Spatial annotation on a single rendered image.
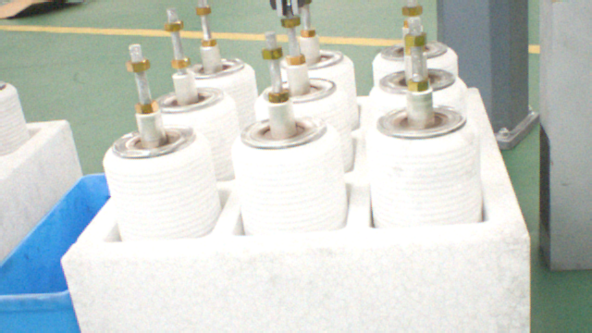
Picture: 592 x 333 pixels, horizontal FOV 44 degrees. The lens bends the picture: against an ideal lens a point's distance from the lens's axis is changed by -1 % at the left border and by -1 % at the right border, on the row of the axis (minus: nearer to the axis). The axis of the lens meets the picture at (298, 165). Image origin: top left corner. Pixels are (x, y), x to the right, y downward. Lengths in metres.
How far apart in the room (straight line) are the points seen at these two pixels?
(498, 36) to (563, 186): 0.40
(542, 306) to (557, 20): 0.30
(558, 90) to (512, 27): 0.41
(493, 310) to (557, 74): 0.28
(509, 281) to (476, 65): 0.64
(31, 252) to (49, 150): 0.17
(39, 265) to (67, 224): 0.09
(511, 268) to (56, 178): 0.62
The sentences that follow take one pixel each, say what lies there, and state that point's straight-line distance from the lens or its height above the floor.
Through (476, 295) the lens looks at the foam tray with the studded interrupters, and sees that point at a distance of 0.62.
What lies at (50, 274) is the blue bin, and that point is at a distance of 0.91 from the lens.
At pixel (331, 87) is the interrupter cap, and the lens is 0.74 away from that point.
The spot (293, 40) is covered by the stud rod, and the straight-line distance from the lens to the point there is 0.73.
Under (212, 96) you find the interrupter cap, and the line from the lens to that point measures 0.77.
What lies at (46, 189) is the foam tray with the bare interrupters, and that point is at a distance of 0.98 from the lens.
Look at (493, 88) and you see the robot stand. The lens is 1.21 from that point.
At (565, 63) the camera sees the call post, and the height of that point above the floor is 0.25.
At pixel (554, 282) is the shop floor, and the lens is 0.87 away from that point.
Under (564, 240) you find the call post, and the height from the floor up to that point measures 0.04.
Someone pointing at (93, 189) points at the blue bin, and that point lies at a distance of 1.01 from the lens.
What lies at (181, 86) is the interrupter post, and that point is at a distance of 0.76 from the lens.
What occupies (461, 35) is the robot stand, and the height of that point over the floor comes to 0.18.
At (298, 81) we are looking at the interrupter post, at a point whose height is 0.27.
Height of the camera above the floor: 0.47
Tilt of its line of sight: 22 degrees down
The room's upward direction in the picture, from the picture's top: 8 degrees counter-clockwise
